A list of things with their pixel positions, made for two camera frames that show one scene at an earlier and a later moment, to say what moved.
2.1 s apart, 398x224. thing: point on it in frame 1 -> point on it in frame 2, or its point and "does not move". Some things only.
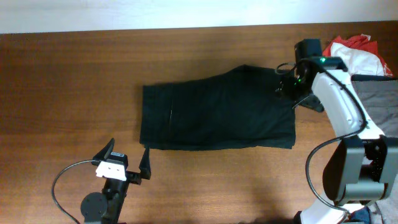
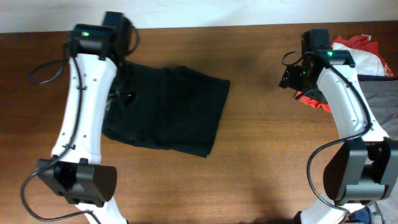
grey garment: x=379 y=98 does not move
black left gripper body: x=116 y=189 -> x=119 y=84
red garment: x=358 y=42 does not move
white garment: x=357 y=61 does not move
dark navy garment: x=372 y=78 does not move
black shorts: x=239 y=109 -> x=175 y=108
